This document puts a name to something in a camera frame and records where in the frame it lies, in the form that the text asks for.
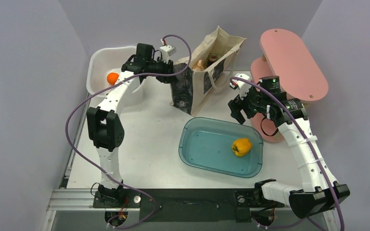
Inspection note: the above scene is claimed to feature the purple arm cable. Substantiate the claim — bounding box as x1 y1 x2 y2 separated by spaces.
230 76 345 231
65 34 193 230

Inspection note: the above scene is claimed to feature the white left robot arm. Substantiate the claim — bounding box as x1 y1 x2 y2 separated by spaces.
86 43 176 207

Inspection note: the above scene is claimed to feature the orange plastic grocery bag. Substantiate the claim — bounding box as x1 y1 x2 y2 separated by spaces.
192 60 205 72

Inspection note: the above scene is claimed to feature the yellow bell pepper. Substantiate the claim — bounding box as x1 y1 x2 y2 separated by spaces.
232 138 253 157

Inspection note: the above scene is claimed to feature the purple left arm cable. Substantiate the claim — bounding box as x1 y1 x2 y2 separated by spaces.
65 34 193 230

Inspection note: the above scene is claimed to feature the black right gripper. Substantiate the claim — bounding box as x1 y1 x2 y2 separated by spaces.
229 83 270 124

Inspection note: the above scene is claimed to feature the teal plastic tray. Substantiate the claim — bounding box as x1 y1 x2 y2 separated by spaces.
178 117 264 178

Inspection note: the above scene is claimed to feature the canvas tote bag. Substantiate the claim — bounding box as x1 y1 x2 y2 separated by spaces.
170 27 246 117

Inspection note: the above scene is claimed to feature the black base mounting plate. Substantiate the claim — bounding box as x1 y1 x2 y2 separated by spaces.
93 189 284 225

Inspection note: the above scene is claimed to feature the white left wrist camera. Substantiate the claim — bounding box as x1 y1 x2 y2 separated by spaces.
159 45 176 64

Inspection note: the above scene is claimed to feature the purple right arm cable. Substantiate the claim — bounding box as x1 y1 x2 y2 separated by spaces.
230 76 345 231

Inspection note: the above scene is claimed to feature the orange fruit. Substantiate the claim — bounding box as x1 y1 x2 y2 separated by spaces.
106 72 119 86

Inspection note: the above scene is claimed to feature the aluminium frame rail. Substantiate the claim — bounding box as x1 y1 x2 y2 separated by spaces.
38 101 100 231

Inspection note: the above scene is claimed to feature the white plastic basket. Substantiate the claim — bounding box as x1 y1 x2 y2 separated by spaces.
86 46 144 114

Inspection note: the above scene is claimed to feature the pink three-tier shelf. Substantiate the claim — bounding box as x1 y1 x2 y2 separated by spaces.
250 28 329 143

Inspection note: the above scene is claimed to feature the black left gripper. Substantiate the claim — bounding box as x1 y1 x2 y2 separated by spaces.
146 56 177 83

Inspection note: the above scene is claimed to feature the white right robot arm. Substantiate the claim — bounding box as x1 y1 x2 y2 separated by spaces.
228 74 350 219

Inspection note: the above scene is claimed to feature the jar in tote bag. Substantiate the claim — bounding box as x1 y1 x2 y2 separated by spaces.
206 53 218 67

